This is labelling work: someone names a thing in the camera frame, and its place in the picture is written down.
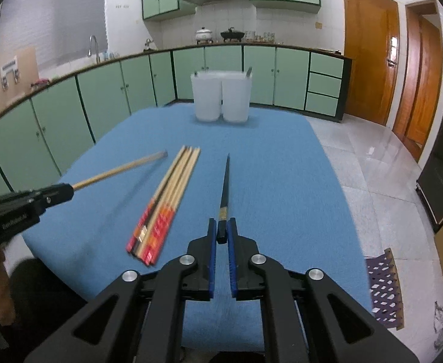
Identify bundle of red-handled wooden chopsticks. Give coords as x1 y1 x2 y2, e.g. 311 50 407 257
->
143 148 198 262

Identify wooden chopstick red end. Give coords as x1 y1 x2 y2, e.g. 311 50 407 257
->
149 149 201 266
127 145 186 251

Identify white two-compartment utensil holder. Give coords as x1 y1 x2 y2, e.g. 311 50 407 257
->
190 70 253 124

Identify brown kitchen countertop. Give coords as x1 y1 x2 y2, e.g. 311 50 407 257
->
0 41 352 129

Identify glass jars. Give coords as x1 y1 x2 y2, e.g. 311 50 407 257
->
244 30 276 42

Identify wooden chopstick orange end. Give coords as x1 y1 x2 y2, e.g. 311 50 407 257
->
138 147 194 258

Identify open wooden door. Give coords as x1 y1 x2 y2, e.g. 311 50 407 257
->
392 0 443 163

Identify green drawer stack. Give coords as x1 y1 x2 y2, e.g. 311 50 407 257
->
305 52 345 118

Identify plain wooden chopstick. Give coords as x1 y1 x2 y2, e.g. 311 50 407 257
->
72 151 168 190

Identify wooden chopstick dark end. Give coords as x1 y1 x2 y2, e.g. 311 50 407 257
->
132 146 190 254

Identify blue tablecloth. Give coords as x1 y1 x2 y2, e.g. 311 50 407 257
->
21 104 373 352

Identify green base cabinets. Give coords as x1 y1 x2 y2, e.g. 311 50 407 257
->
0 44 352 197

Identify purple lattice stool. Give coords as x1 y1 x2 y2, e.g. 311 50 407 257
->
365 247 405 330

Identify grey window blind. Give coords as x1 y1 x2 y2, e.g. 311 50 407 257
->
0 0 108 80

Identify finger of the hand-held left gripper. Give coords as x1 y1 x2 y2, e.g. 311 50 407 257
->
21 183 74 216

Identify black chopstick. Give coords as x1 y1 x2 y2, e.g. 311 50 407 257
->
217 153 231 244

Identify brown water dispenser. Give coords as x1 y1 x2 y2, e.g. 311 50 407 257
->
0 46 39 122

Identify black wok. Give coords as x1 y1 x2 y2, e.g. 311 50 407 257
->
220 28 245 42

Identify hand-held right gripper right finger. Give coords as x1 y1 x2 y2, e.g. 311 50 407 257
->
227 217 421 363

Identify person's dark clothed leg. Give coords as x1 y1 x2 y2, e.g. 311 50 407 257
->
7 259 91 363

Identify chrome faucet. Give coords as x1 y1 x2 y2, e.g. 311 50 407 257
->
88 35 101 64

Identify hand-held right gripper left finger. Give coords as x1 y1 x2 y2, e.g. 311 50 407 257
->
22 217 218 363

